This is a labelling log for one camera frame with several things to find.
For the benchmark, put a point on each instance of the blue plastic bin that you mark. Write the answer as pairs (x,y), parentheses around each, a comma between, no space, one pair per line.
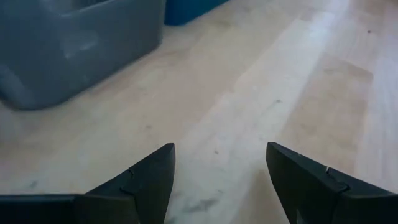
(186,11)

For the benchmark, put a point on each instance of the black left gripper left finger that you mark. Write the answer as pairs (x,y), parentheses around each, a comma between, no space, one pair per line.
(146,186)

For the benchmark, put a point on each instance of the grey translucent plastic bin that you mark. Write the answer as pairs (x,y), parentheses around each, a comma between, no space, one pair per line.
(77,56)

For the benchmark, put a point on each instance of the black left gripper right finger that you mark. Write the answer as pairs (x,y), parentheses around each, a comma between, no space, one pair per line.
(311,193)

